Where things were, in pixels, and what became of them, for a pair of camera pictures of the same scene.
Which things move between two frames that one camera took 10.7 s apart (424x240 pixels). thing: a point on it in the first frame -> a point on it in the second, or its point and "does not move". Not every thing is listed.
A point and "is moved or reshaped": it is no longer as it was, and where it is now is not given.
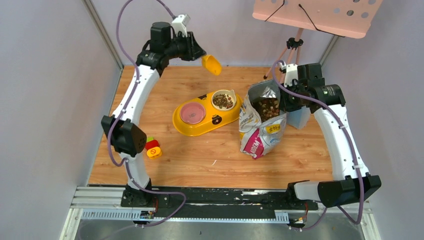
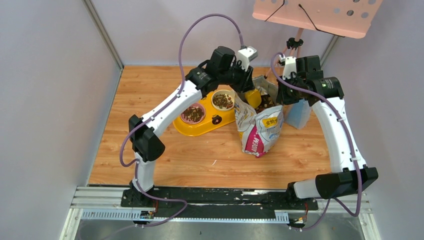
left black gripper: x=191 y=44 -> x=244 y=81
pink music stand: x=352 y=18 does not move
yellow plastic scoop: x=212 y=64 is moved or reshaped
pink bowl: x=193 y=113 does not move
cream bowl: x=223 y=100 does not move
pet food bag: x=261 y=125 is moved or reshaped
